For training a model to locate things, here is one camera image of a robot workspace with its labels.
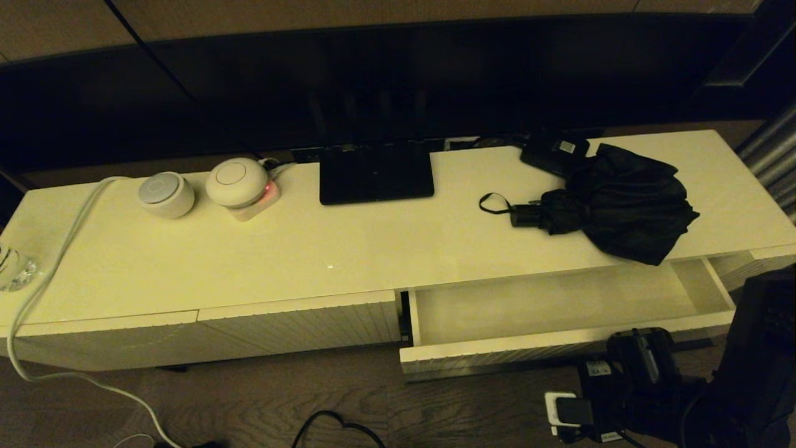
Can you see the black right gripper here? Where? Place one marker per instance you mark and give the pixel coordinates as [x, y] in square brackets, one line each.
[606, 404]

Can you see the white ribbed drawer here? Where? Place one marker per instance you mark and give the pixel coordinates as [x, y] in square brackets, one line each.
[559, 305]

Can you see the black folding umbrella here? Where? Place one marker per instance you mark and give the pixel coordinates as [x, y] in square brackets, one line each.
[622, 205]

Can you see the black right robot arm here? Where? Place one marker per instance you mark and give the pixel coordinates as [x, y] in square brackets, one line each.
[758, 348]

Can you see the white TV cabinet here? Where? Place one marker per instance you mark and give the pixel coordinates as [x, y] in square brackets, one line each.
[311, 249]

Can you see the narrow white ribbed door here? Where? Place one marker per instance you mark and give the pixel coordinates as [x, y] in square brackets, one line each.
[758, 264]

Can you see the black set-top box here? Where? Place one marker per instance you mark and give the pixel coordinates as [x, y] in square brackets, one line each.
[550, 157]

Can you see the grey curtain folds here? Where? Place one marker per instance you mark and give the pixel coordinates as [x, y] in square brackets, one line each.
[771, 155]

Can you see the white ribbed cabinet door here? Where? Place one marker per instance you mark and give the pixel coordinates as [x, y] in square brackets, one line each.
[298, 326]

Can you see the white power strip red light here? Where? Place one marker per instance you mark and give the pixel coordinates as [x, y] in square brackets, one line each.
[266, 200]

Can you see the black flat television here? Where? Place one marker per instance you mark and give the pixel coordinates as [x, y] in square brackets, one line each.
[373, 81]

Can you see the white domed round device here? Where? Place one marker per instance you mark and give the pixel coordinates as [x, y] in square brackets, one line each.
[236, 182]

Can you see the white round speaker grey top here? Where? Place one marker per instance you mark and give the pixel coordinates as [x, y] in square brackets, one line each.
[165, 198]

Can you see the white plain cabinet panel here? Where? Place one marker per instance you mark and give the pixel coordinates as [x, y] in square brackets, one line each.
[93, 345]

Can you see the clear glass object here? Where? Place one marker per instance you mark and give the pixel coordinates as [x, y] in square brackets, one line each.
[15, 270]

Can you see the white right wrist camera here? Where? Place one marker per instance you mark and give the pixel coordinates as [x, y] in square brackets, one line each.
[553, 404]

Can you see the black television base plate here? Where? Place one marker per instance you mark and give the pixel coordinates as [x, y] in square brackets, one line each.
[373, 177]

